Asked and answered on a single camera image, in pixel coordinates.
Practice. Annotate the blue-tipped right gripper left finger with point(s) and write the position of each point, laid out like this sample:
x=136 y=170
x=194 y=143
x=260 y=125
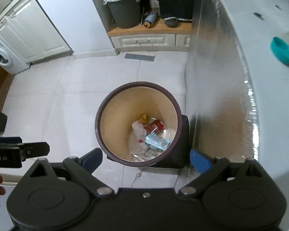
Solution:
x=81 y=169

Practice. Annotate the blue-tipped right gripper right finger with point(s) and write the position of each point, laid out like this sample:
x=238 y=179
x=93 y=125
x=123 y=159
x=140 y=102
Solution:
x=212 y=171

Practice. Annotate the blue white snack wrapper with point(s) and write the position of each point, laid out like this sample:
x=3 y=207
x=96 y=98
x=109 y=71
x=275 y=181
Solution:
x=154 y=141

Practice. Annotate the white tissue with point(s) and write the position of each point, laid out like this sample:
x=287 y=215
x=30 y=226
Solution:
x=139 y=131

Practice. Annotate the red snack packet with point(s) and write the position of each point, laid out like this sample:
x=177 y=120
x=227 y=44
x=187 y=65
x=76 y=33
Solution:
x=156 y=127

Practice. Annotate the round brown trash bin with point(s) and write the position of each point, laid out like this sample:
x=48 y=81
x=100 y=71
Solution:
x=145 y=102

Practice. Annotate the white washing machine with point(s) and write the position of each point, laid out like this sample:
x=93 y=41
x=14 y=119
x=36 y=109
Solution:
x=10 y=62

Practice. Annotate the white kitchen cabinet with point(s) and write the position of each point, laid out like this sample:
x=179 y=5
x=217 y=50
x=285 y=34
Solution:
x=26 y=30

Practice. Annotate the grey floor mat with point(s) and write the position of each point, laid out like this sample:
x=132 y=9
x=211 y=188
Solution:
x=148 y=58

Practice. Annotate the teal bowl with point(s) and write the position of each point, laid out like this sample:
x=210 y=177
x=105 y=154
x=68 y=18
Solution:
x=280 y=50

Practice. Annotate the white low drawer cabinet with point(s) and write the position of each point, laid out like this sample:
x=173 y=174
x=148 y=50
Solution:
x=159 y=37

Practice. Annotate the small black bowl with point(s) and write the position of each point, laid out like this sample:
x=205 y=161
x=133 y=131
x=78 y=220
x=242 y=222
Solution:
x=172 y=22

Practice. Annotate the blue white spray can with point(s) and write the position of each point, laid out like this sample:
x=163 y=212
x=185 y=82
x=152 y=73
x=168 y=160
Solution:
x=150 y=19

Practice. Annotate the dark grey plastic bucket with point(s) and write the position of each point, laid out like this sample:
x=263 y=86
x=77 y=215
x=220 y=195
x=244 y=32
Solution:
x=126 y=13

